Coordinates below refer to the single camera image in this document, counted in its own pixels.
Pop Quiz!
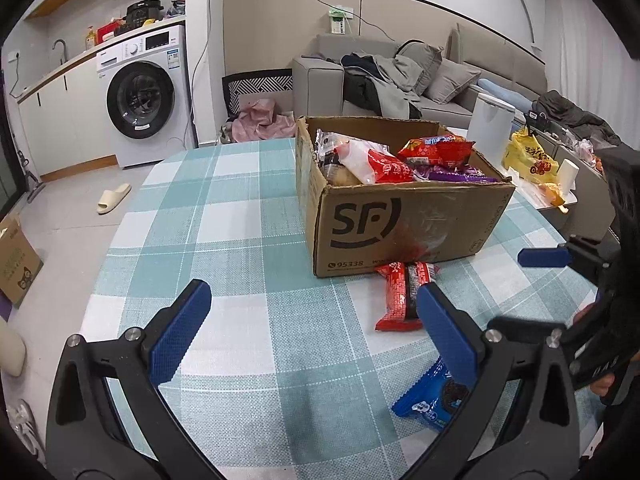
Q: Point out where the blue Oreo cookie pack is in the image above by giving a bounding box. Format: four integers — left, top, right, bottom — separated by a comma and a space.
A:
392, 359, 469, 431

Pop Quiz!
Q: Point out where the red seaweed roll pack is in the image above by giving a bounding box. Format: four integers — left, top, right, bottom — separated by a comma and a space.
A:
375, 261, 439, 332

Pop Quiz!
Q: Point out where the purple grape candy bag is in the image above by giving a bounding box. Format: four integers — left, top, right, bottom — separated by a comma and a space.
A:
413, 166, 499, 183

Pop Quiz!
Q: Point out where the red round cookie snack pack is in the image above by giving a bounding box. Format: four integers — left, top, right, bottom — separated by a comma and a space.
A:
397, 133, 475, 168

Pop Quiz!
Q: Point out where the red white glue snack bag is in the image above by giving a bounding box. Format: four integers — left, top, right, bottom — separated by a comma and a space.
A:
334, 140, 413, 185

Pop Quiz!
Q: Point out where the clear cracker pack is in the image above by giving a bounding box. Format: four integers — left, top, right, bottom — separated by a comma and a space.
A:
314, 129, 360, 186

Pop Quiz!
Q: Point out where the person's right hand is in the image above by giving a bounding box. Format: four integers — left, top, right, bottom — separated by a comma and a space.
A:
572, 303, 640, 397

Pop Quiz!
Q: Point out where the white paper cup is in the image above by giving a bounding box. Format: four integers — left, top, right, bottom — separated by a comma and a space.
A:
556, 158, 579, 195

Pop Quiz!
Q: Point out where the yellow plastic bag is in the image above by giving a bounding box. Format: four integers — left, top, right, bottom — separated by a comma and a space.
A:
501, 127, 565, 207

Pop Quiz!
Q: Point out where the checkered teal tablecloth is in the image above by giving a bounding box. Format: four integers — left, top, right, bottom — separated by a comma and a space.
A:
79, 138, 601, 480

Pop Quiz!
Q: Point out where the white cylindrical bin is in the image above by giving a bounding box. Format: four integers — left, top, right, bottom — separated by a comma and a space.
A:
466, 93, 516, 168

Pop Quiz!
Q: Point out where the beige slipper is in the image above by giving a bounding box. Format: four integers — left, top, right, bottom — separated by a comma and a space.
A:
96, 183, 131, 216

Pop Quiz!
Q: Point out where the small cardboard box on floor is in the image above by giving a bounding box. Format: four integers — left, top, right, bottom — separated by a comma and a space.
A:
0, 216, 42, 307

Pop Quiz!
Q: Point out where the grey cushion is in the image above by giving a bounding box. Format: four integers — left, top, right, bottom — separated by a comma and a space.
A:
424, 58, 482, 104

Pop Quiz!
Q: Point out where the pile of clothes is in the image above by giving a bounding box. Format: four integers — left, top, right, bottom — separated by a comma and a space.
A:
341, 53, 424, 119

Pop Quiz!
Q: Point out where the pink cloth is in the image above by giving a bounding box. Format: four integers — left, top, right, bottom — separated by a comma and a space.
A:
231, 98, 297, 143

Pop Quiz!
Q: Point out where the white kitchen cabinet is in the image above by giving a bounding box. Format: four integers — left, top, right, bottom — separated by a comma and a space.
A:
18, 58, 114, 176

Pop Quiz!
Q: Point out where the grey sofa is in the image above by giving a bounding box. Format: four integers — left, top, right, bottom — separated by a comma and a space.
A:
292, 23, 548, 128

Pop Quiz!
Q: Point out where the white washing machine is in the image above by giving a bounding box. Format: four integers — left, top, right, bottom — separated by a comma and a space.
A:
96, 22, 198, 168

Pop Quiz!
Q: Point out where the black patterned chair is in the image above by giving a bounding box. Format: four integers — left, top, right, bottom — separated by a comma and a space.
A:
221, 68, 294, 118

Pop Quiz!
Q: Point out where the kitchen faucet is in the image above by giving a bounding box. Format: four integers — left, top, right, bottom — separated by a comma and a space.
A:
52, 38, 68, 65

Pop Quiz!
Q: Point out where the black rice cooker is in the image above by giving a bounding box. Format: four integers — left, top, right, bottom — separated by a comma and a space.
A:
125, 0, 164, 29

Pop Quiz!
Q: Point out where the wall power strip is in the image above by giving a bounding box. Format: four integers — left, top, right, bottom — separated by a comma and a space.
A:
328, 6, 355, 35

